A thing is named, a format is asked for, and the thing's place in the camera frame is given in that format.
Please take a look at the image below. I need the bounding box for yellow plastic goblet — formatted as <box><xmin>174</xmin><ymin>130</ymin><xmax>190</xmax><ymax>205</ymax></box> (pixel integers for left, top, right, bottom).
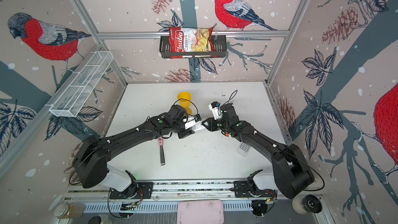
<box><xmin>177</xmin><ymin>92</ymin><xmax>192</xmax><ymax>115</ymax></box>

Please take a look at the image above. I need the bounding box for white tape roll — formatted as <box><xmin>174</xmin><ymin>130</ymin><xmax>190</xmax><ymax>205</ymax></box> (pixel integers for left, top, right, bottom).
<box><xmin>292</xmin><ymin>195</ymin><xmax>323</xmax><ymax>215</ymax></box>

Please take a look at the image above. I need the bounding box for glass jar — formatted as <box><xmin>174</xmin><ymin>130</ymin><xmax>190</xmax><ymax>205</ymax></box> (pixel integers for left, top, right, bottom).
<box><xmin>54</xmin><ymin>203</ymin><xmax>85</xmax><ymax>219</ymax></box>

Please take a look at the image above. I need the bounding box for white air conditioner remote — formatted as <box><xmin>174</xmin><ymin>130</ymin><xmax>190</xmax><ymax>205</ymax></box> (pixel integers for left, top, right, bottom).
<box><xmin>190</xmin><ymin>122</ymin><xmax>205</xmax><ymax>132</ymax></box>

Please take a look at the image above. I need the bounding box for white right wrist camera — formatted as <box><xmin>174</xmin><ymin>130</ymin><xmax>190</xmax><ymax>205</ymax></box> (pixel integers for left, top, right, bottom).
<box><xmin>209</xmin><ymin>102</ymin><xmax>222</xmax><ymax>120</ymax></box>

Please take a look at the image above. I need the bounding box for pink tray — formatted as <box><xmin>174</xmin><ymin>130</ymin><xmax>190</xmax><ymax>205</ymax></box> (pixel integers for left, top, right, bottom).
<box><xmin>177</xmin><ymin>200</ymin><xmax>224</xmax><ymax>224</ymax></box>

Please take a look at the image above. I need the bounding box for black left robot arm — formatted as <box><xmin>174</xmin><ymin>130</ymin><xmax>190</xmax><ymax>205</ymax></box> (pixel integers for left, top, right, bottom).
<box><xmin>73</xmin><ymin>105</ymin><xmax>201</xmax><ymax>198</ymax></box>

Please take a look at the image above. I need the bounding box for black wall basket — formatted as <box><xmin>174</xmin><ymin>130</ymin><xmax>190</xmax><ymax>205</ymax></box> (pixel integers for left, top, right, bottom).
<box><xmin>159</xmin><ymin>35</ymin><xmax>227</xmax><ymax>59</ymax></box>

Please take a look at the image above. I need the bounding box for red cassava chips bag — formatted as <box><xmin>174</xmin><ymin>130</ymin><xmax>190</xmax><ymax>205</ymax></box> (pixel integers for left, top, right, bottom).
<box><xmin>169</xmin><ymin>27</ymin><xmax>214</xmax><ymax>53</ymax></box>

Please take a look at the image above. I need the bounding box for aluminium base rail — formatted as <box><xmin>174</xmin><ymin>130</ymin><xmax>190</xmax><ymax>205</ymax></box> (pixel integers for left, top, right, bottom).
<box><xmin>63</xmin><ymin>178</ymin><xmax>321</xmax><ymax>203</ymax></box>

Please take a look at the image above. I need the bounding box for pink handled knife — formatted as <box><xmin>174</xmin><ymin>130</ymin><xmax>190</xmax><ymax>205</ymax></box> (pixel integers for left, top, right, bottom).
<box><xmin>158</xmin><ymin>138</ymin><xmax>165</xmax><ymax>166</ymax></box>

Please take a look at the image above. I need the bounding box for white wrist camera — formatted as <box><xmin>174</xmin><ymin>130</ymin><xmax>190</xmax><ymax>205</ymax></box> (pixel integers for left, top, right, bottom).
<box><xmin>209</xmin><ymin>102</ymin><xmax>222</xmax><ymax>120</ymax></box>
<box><xmin>183</xmin><ymin>114</ymin><xmax>202</xmax><ymax>130</ymax></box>

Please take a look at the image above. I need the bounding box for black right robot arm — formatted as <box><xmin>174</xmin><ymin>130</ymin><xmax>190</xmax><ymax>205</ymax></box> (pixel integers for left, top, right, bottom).
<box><xmin>202</xmin><ymin>102</ymin><xmax>315</xmax><ymax>199</ymax></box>

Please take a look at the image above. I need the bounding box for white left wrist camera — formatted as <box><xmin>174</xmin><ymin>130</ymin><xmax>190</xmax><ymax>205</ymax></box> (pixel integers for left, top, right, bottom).
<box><xmin>183</xmin><ymin>114</ymin><xmax>202</xmax><ymax>130</ymax></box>

